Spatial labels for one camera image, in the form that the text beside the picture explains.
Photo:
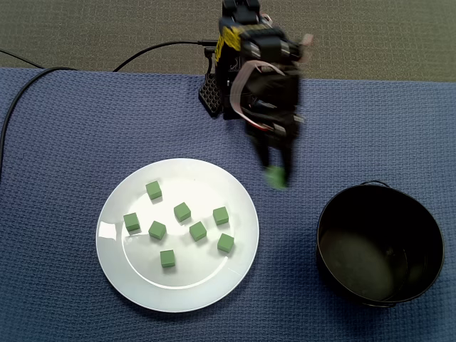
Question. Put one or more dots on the blue woven table mat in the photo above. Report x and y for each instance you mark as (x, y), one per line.
(53, 249)

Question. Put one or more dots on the black metal bucket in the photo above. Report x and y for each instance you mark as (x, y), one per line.
(424, 231)

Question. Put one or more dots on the white round plate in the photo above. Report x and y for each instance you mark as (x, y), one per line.
(178, 285)

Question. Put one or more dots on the black robot arm with stickers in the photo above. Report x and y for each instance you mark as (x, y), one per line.
(228, 71)

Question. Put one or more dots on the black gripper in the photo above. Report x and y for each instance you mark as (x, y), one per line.
(277, 138)

